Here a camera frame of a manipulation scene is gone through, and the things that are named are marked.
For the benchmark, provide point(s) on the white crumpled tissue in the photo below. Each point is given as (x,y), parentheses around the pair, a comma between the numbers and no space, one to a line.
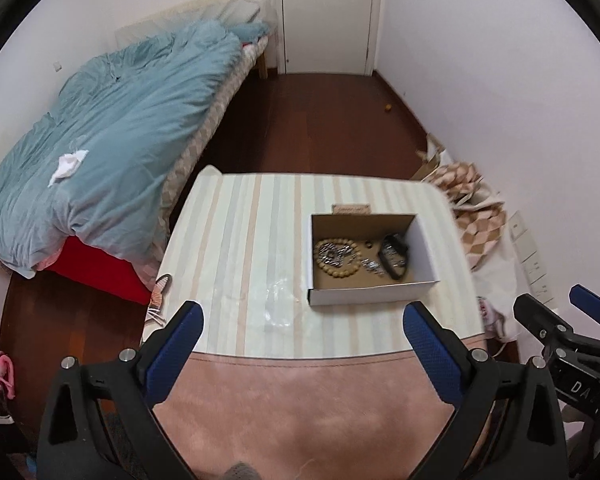
(67,165)

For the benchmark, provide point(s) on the cardboard box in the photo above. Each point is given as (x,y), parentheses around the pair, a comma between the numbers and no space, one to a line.
(420,260)

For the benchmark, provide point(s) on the black wristband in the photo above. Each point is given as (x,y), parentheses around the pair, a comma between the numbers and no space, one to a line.
(392,272)

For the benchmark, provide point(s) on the blue duvet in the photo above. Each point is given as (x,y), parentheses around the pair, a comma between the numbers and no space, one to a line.
(130,125)

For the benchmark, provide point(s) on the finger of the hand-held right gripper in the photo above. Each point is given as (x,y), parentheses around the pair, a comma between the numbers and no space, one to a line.
(535,310)
(587,299)

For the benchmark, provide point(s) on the striped tablecloth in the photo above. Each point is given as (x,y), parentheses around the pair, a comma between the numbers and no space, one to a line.
(240,240)

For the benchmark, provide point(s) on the pink plastic object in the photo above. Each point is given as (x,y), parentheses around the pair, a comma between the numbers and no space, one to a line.
(4,372)

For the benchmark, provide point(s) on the red bed cloth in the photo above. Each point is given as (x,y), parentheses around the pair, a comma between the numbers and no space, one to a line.
(95,270)

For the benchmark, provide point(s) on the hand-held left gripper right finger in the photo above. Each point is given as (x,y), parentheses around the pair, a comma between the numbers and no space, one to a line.
(430,355)

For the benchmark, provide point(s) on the white door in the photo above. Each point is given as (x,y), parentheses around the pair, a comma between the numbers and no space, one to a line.
(330,15)

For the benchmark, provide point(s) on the white plastic bag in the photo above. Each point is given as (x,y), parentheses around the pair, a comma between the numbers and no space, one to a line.
(500,280)

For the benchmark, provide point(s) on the white wall socket panel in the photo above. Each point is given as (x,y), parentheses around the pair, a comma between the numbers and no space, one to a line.
(536,272)
(518,224)
(527,249)
(544,292)

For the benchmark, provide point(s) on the pink table cloth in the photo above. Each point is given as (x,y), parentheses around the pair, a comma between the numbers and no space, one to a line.
(305,410)

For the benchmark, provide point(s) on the grey fuzzy slipper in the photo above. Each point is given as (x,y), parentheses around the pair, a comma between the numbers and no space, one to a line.
(242,472)

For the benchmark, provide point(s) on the teal pillow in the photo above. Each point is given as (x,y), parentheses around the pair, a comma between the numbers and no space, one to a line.
(250,32)

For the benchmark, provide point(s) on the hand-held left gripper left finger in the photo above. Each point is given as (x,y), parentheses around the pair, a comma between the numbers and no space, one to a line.
(172,355)

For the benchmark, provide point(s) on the striped pillow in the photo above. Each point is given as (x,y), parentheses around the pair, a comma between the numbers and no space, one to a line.
(240,9)

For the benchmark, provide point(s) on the pink patterned object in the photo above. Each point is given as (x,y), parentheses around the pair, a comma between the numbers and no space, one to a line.
(160,295)

